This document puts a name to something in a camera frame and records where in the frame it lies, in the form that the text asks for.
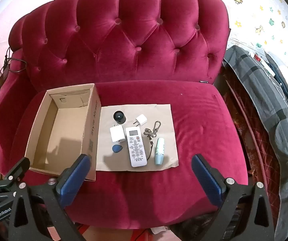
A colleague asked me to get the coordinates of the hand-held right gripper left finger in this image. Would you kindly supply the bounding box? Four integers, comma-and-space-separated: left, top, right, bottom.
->
9, 154, 92, 241

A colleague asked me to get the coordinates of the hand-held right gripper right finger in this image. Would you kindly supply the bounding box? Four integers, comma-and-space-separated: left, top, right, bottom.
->
191, 154, 276, 241

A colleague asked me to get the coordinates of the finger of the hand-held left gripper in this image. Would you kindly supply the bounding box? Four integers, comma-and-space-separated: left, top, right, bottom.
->
5, 157, 31, 181

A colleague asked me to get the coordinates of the cardboard box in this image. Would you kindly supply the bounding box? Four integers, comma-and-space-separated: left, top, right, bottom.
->
24, 83, 102, 181

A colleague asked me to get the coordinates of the light blue tube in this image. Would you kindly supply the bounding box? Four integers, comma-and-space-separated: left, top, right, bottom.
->
155, 138, 166, 166

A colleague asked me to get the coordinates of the white remote control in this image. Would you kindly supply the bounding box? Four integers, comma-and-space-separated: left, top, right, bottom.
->
125, 127, 148, 168

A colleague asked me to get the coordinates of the metal keychain with carabiner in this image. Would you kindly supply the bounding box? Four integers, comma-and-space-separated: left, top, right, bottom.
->
143, 121, 162, 156

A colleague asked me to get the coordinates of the small white charger plug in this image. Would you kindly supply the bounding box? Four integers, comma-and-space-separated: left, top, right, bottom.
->
133, 115, 147, 126

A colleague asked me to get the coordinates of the large white charger plug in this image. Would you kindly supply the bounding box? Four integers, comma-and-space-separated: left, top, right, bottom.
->
109, 124, 126, 143

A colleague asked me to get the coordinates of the brown paper sheet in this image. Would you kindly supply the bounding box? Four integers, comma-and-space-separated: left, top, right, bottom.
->
95, 103, 180, 172

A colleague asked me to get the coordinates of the grey plaid blanket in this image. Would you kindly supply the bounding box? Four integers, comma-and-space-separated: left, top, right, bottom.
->
223, 45, 288, 241

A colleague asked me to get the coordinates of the red tufted velvet sofa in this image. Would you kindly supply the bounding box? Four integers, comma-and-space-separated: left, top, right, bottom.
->
0, 0, 250, 231

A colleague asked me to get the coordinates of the black cable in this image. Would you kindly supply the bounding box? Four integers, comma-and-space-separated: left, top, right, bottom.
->
0, 46, 28, 81

